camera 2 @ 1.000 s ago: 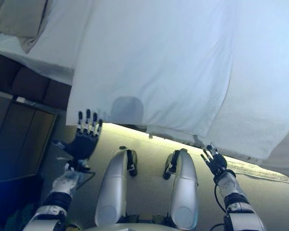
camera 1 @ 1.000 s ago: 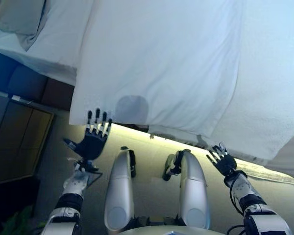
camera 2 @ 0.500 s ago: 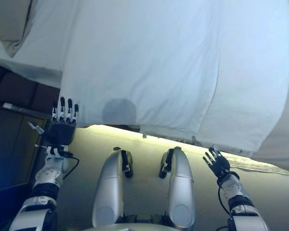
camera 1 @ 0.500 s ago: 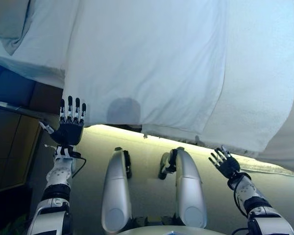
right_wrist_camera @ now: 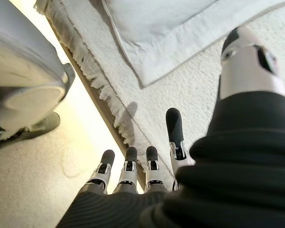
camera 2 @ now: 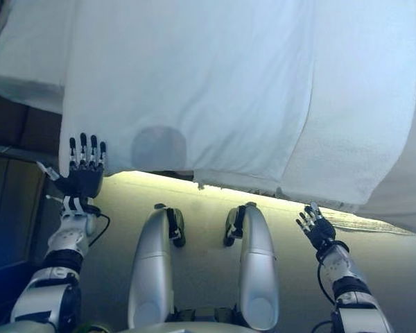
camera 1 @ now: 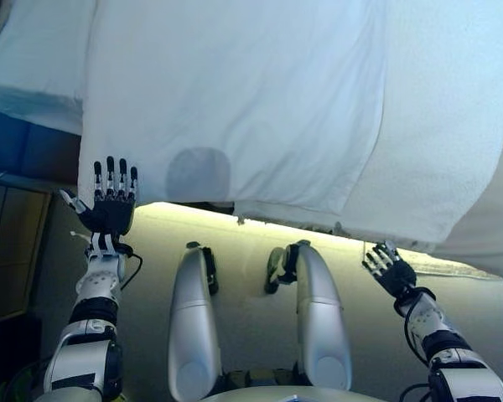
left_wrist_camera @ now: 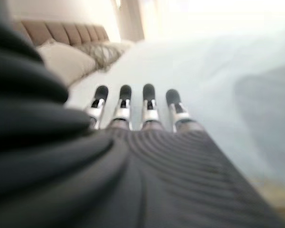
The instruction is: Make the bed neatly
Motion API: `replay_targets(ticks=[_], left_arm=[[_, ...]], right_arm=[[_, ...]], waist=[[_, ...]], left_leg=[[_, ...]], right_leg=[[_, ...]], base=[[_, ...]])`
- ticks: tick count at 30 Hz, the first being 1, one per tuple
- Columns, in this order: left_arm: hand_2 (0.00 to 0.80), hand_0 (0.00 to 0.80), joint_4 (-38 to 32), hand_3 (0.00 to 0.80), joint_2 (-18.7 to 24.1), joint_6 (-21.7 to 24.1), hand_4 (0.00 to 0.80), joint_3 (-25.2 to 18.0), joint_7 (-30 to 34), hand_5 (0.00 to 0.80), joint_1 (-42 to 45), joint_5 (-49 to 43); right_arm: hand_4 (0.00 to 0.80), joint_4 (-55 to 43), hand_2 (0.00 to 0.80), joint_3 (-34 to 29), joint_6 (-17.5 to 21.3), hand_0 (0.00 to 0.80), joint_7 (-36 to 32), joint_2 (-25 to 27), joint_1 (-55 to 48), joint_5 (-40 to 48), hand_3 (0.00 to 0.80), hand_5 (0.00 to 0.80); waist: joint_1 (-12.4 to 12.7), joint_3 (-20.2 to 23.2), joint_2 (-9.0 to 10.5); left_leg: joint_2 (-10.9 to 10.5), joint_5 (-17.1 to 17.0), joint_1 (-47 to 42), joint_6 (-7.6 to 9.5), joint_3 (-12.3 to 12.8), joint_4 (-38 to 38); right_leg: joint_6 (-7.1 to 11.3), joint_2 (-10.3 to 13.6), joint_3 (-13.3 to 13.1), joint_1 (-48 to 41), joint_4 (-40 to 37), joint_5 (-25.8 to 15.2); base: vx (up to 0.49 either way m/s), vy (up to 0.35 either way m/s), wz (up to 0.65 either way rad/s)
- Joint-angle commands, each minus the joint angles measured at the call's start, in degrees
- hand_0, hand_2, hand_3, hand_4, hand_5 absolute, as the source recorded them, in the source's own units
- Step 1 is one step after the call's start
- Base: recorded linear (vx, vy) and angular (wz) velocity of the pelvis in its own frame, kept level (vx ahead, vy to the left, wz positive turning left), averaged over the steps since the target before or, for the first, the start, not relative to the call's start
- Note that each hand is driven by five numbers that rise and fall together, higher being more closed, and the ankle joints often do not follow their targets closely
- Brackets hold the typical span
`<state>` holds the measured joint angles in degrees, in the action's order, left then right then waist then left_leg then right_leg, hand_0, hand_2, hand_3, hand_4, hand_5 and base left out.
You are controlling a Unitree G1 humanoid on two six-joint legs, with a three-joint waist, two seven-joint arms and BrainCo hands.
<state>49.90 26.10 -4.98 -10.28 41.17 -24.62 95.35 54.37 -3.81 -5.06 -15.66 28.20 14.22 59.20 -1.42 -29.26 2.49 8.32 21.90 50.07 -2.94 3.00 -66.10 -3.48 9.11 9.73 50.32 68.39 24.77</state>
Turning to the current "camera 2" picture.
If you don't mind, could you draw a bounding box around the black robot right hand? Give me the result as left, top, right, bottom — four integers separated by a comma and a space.
295, 203, 336, 251

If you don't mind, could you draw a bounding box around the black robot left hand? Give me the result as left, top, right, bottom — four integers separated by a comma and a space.
36, 133, 108, 199

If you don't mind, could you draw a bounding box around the white fringed blanket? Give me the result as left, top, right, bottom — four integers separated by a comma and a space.
193, 0, 416, 206

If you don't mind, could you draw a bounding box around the white duvet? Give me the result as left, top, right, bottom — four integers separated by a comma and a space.
58, 0, 315, 190

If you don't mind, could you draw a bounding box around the light grey rug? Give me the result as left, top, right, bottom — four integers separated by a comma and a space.
311, 204, 416, 244

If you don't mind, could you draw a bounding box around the silver robot right leg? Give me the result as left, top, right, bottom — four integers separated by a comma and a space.
234, 202, 281, 330

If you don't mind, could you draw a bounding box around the silver robot leg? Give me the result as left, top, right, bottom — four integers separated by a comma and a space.
127, 204, 176, 330
234, 202, 281, 330

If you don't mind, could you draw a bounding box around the dark brown nightstand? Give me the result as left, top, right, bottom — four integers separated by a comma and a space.
0, 142, 62, 275

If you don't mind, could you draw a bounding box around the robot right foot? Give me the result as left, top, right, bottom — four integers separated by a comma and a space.
223, 207, 246, 248

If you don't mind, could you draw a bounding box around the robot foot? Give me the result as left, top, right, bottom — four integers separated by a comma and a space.
223, 207, 246, 248
166, 207, 187, 248

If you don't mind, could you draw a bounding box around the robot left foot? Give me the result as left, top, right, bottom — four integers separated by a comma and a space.
166, 207, 187, 248

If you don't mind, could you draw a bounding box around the silver robot left leg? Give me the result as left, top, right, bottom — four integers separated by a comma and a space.
127, 204, 176, 330

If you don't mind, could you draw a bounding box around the white mattress sheet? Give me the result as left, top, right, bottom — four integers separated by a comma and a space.
0, 0, 73, 115

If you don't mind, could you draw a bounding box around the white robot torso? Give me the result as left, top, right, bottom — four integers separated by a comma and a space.
117, 305, 264, 333

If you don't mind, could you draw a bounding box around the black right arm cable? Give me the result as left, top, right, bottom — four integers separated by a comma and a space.
311, 259, 337, 333

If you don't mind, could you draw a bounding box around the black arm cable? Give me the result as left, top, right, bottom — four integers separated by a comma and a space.
311, 259, 337, 333
85, 204, 111, 247

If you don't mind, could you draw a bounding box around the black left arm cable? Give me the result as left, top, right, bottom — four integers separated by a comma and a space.
85, 204, 111, 247

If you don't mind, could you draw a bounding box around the brown bed frame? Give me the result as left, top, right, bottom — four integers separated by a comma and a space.
0, 88, 65, 153

